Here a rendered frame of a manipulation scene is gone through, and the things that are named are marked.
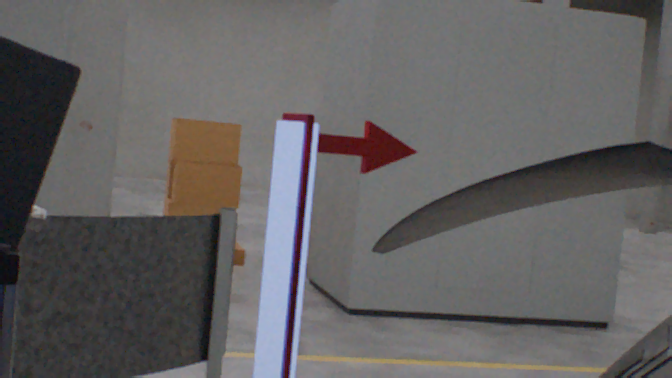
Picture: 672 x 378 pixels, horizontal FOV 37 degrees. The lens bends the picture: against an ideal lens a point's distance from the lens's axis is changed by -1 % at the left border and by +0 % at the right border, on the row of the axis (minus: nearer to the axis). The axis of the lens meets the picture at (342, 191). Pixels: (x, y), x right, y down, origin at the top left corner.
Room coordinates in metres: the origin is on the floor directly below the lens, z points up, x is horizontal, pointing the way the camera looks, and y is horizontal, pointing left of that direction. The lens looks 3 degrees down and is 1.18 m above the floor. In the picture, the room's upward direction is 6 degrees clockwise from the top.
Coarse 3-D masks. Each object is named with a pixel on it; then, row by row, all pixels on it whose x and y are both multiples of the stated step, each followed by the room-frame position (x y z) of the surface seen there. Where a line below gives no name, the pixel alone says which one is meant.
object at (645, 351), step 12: (660, 324) 0.79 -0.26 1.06; (648, 336) 0.79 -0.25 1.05; (660, 336) 0.75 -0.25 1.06; (636, 348) 0.78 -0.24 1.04; (648, 348) 0.75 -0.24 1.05; (660, 348) 0.73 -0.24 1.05; (624, 360) 0.77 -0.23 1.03; (636, 360) 0.74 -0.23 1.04; (648, 360) 0.73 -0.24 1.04; (660, 360) 0.71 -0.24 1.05; (612, 372) 0.77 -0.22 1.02; (624, 372) 0.75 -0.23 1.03; (636, 372) 0.73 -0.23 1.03; (648, 372) 0.72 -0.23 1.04; (660, 372) 0.70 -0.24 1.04
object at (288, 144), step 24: (288, 144) 0.43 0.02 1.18; (288, 168) 0.43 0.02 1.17; (288, 192) 0.42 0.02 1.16; (288, 216) 0.42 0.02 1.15; (288, 240) 0.42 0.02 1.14; (264, 264) 0.44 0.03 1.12; (288, 264) 0.42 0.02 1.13; (264, 288) 0.44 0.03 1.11; (264, 312) 0.43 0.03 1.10; (264, 336) 0.43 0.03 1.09; (264, 360) 0.43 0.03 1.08
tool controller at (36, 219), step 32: (0, 64) 0.92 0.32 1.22; (32, 64) 0.93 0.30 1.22; (64, 64) 0.95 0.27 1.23; (0, 96) 0.92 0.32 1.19; (32, 96) 0.93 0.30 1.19; (64, 96) 0.95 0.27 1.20; (0, 128) 0.92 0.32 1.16; (32, 128) 0.93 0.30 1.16; (0, 160) 0.92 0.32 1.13; (32, 160) 0.93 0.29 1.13; (0, 192) 0.92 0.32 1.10; (32, 192) 0.94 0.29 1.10; (0, 224) 0.92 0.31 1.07; (32, 224) 0.97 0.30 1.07
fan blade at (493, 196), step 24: (624, 144) 0.41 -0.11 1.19; (648, 144) 0.41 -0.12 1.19; (528, 168) 0.44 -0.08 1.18; (552, 168) 0.44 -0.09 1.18; (576, 168) 0.44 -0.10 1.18; (600, 168) 0.44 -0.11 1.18; (624, 168) 0.44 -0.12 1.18; (648, 168) 0.44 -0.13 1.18; (456, 192) 0.48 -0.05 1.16; (480, 192) 0.48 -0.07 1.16; (504, 192) 0.49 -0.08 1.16; (528, 192) 0.50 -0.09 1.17; (552, 192) 0.51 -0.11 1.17; (576, 192) 0.53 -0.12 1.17; (600, 192) 0.57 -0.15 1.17; (408, 216) 0.52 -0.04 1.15; (432, 216) 0.53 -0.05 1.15; (456, 216) 0.55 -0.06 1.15; (480, 216) 0.58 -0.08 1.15; (384, 240) 0.56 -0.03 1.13; (408, 240) 0.59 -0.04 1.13
